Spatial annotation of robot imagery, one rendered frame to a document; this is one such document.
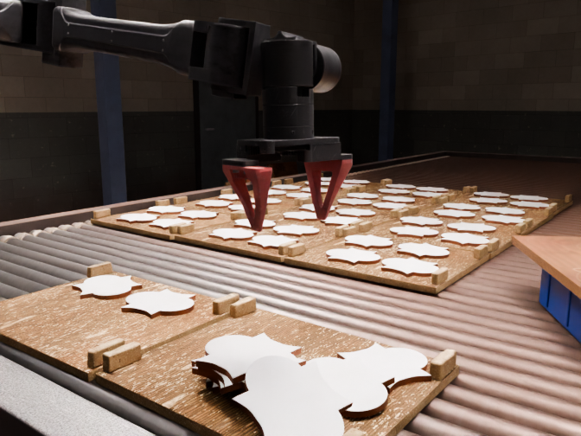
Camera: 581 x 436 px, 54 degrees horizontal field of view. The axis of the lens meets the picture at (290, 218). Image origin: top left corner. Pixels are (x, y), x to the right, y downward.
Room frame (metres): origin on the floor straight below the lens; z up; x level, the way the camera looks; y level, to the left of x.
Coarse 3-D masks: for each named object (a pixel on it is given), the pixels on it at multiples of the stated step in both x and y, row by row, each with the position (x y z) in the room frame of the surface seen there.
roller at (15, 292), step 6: (0, 282) 1.26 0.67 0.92; (0, 288) 1.21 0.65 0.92; (6, 288) 1.20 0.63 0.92; (12, 288) 1.20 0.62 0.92; (0, 294) 1.20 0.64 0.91; (6, 294) 1.18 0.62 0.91; (12, 294) 1.17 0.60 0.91; (18, 294) 1.17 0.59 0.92; (24, 294) 1.16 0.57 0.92; (402, 432) 0.64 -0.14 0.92; (408, 432) 0.64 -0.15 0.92
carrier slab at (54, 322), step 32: (64, 288) 1.15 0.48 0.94; (160, 288) 1.15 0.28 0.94; (0, 320) 0.97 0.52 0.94; (32, 320) 0.97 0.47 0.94; (64, 320) 0.97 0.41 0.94; (96, 320) 0.97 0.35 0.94; (128, 320) 0.97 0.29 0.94; (160, 320) 0.97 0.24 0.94; (192, 320) 0.97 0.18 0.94; (32, 352) 0.85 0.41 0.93; (64, 352) 0.83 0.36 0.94
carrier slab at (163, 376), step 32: (224, 320) 0.97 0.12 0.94; (256, 320) 0.97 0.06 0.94; (288, 320) 0.97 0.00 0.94; (160, 352) 0.83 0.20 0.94; (192, 352) 0.83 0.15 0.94; (320, 352) 0.83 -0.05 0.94; (128, 384) 0.73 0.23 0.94; (160, 384) 0.73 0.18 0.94; (192, 384) 0.73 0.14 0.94; (416, 384) 0.73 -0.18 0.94; (192, 416) 0.65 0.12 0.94; (224, 416) 0.65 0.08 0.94; (384, 416) 0.65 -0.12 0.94
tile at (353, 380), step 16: (320, 368) 0.74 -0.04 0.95; (336, 368) 0.74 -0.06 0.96; (352, 368) 0.74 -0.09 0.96; (368, 368) 0.73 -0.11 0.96; (336, 384) 0.70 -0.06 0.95; (352, 384) 0.70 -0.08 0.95; (368, 384) 0.69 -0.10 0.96; (384, 384) 0.70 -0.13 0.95; (352, 400) 0.66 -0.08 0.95; (368, 400) 0.66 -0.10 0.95; (384, 400) 0.66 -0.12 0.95; (352, 416) 0.64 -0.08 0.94
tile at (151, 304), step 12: (132, 300) 1.05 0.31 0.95; (144, 300) 1.05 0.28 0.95; (156, 300) 1.05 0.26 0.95; (168, 300) 1.05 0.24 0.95; (180, 300) 1.05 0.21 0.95; (192, 300) 1.05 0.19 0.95; (144, 312) 1.00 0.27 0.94; (156, 312) 0.99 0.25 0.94; (168, 312) 0.99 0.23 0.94; (180, 312) 1.00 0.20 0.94
